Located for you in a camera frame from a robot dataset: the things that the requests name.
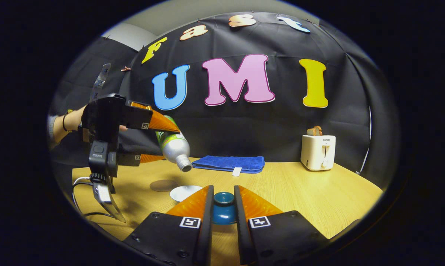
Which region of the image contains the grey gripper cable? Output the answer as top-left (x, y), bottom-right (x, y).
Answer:
top-left (72, 177), bottom-right (116, 219)

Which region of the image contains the white toaster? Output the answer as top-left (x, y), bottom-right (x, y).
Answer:
top-left (300, 134), bottom-right (336, 171)

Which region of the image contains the black bracelet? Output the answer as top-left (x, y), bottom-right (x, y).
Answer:
top-left (62, 109), bottom-right (74, 133)

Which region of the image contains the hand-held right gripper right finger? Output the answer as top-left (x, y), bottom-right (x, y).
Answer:
top-left (234, 185), bottom-right (330, 266)

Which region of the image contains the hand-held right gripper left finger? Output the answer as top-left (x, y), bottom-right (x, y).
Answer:
top-left (123, 185), bottom-right (214, 266)

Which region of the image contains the black backdrop cloth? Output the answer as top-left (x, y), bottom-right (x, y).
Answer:
top-left (52, 12), bottom-right (396, 185)

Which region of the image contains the round brown coaster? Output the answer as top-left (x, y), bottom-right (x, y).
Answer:
top-left (150, 180), bottom-right (179, 192)

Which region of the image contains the green label metal water bottle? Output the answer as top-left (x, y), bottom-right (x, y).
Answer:
top-left (155, 115), bottom-right (193, 173)

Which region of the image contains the thin white cable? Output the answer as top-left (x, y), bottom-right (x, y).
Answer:
top-left (356, 106), bottom-right (371, 174)

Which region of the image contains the folded blue towel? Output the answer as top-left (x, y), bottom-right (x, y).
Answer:
top-left (191, 155), bottom-right (265, 174)

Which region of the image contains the teal teacup lid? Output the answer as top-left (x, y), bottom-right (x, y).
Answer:
top-left (212, 192), bottom-right (237, 225)

